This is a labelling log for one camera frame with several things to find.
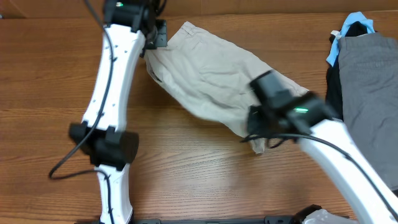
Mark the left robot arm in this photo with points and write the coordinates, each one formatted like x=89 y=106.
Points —
x=130 y=28

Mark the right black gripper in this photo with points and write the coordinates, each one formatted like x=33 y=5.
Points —
x=254 y=129

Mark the grey shorts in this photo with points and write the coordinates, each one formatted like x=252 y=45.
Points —
x=368 y=75

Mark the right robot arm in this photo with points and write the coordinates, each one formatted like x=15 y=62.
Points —
x=309 y=122

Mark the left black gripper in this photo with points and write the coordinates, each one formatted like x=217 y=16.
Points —
x=160 y=39

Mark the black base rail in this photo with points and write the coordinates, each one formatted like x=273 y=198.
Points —
x=284 y=219

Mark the beige shorts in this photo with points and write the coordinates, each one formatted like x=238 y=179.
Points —
x=207 y=75

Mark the light blue garment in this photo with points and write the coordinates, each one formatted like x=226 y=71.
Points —
x=335 y=35

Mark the black garment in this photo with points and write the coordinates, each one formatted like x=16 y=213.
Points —
x=333 y=92

